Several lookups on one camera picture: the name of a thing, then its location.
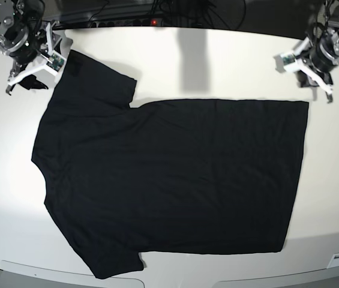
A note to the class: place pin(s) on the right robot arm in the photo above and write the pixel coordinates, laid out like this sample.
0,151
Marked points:
18,20

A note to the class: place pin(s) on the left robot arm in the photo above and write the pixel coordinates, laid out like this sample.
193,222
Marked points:
325,28

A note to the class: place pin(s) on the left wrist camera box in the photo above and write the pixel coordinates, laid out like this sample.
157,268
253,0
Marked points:
286,63

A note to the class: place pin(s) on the black T-shirt with print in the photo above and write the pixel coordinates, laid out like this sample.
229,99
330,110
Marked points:
182,176

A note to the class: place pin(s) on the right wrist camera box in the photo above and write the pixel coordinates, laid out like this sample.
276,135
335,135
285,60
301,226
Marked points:
56,62

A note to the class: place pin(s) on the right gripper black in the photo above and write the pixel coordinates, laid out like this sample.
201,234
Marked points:
57,43

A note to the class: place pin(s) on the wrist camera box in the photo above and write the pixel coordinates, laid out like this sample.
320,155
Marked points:
286,63
56,62

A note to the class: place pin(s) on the black power strip red light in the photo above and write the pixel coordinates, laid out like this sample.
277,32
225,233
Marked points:
124,22

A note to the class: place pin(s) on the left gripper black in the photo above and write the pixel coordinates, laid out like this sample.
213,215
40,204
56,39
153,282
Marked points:
320,57

